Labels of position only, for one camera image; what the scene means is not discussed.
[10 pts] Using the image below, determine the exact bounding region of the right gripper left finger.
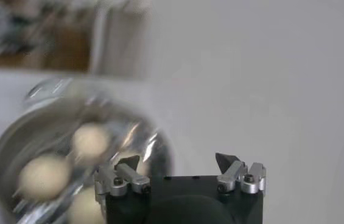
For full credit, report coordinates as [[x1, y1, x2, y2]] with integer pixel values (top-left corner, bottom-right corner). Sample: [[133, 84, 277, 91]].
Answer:
[[93, 153, 152, 204]]

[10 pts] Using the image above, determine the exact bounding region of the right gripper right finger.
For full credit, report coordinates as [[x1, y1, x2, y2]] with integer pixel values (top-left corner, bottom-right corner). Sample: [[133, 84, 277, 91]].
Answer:
[[214, 152, 267, 195]]

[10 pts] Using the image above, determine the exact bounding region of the glass lid with white handle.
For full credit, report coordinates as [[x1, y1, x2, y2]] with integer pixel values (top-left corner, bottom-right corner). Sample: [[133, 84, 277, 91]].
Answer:
[[22, 76, 105, 103]]

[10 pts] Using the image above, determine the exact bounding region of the perforated steel steamer basket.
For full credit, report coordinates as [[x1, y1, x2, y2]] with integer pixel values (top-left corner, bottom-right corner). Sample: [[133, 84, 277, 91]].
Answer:
[[0, 91, 175, 224]]

